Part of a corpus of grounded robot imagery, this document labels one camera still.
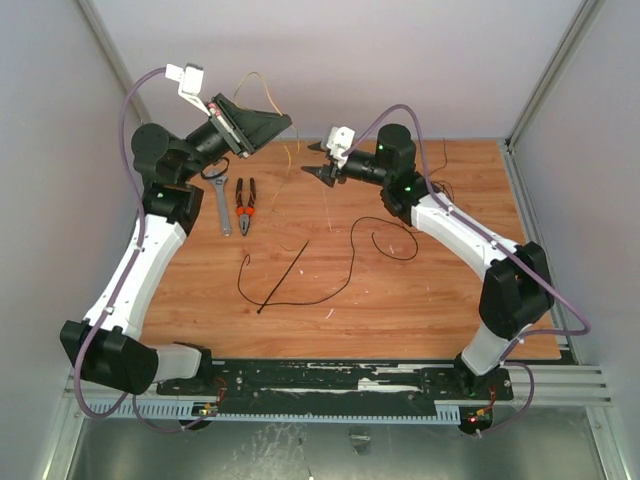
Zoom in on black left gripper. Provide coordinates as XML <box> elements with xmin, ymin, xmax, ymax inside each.
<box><xmin>177</xmin><ymin>93</ymin><xmax>292</xmax><ymax>182</ymax></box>

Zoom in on long black wire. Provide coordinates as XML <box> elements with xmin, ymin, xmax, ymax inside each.
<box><xmin>235</xmin><ymin>216</ymin><xmax>421</xmax><ymax>306</ymax></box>

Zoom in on black zip tie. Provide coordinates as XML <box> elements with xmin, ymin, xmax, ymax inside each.
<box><xmin>256</xmin><ymin>239</ymin><xmax>310</xmax><ymax>315</ymax></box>

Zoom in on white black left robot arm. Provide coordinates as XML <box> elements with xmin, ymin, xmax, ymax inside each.
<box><xmin>59</xmin><ymin>94</ymin><xmax>292</xmax><ymax>395</ymax></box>

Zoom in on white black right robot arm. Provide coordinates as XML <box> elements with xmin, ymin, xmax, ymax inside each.
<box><xmin>304</xmin><ymin>124</ymin><xmax>554</xmax><ymax>398</ymax></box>

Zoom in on silver adjustable wrench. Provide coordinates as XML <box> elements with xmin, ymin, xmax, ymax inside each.
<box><xmin>202</xmin><ymin>169</ymin><xmax>232</xmax><ymax>237</ymax></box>

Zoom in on orange black pliers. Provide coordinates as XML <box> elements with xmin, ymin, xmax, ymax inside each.
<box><xmin>235</xmin><ymin>177</ymin><xmax>256</xmax><ymax>236</ymax></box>

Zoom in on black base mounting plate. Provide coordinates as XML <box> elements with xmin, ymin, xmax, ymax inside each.
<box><xmin>156</xmin><ymin>360</ymin><xmax>514</xmax><ymax>413</ymax></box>

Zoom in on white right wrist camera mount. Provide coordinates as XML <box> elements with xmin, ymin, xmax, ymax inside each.
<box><xmin>324</xmin><ymin>126</ymin><xmax>355</xmax><ymax>169</ymax></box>

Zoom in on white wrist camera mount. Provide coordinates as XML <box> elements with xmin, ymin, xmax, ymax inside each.
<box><xmin>165</xmin><ymin>63</ymin><xmax>209</xmax><ymax>115</ymax></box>
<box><xmin>324</xmin><ymin>126</ymin><xmax>355</xmax><ymax>169</ymax></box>

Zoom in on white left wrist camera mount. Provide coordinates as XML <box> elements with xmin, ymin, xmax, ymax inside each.
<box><xmin>165</xmin><ymin>63</ymin><xmax>209</xmax><ymax>115</ymax></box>

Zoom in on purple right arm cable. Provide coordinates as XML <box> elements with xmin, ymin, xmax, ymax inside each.
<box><xmin>344</xmin><ymin>103</ymin><xmax>592</xmax><ymax>440</ymax></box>

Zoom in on grey slotted cable duct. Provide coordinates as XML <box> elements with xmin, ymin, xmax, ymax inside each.
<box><xmin>82</xmin><ymin>398</ymin><xmax>461</xmax><ymax>425</ymax></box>

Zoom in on aluminium frame rail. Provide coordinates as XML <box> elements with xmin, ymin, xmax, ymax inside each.
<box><xmin>498</xmin><ymin>0</ymin><xmax>611</xmax><ymax>407</ymax></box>

